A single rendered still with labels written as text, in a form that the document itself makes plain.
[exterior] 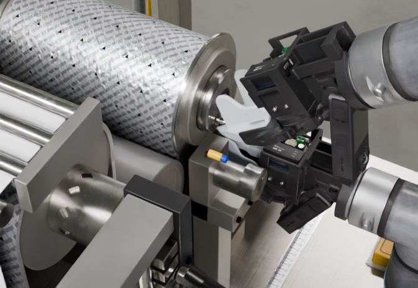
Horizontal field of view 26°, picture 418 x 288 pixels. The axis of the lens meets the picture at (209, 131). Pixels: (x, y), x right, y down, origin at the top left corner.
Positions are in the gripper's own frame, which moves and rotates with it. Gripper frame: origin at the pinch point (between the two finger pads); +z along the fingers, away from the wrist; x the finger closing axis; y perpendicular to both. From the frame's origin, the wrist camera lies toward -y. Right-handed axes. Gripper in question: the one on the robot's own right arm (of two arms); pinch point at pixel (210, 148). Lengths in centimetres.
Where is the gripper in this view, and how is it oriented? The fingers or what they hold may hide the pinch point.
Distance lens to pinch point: 118.6
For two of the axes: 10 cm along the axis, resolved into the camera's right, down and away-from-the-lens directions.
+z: -8.8, -3.4, 3.2
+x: -4.7, 6.4, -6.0
